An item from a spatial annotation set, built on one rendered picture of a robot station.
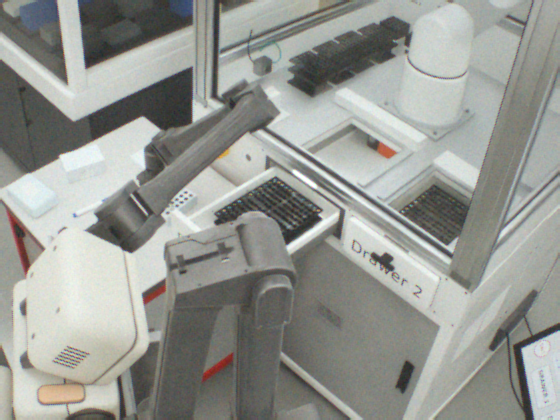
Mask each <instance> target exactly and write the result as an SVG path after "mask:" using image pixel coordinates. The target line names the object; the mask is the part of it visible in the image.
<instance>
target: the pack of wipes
mask: <svg viewBox="0 0 560 420"><path fill-rule="evenodd" d="M6 191H7V194H8V196H9V197H10V198H11V199H12V200H14V202H15V203H17V204H18V205H20V206H21V207H22V208H23V209H24V210H25V211H26V212H28V213H30V215H31V216H33V217H34V218H38V217H39V216H40V215H42V214H43V213H44V212H47V211H48V210H49V209H51V208H52V207H53V206H55V205H56V204H57V203H58V199H57V194H56V193H55V192H53V191H52V190H51V189H50V188H49V187H48V186H45V185H44V183H42V182H41V181H40V180H39V179H36V178H35V177H34V176H33V175H31V173H27V174H26V175H24V176H23V177H21V178H20V179H19V180H17V181H15V182H13V183H11V184H10V185H8V186H7V188H6Z"/></svg>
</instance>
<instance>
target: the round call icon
mask: <svg viewBox="0 0 560 420"><path fill-rule="evenodd" d="M550 342H551V340H550V337H549V336H548V337H546V338H544V339H543V340H540V341H538V342H537V343H534V344H533V345H532V346H533V347H532V349H533V352H534V356H535V358H534V359H535V361H537V360H539V359H541V358H543V357H545V356H548V355H549V354H552V353H553V349H552V346H551V343H550Z"/></svg>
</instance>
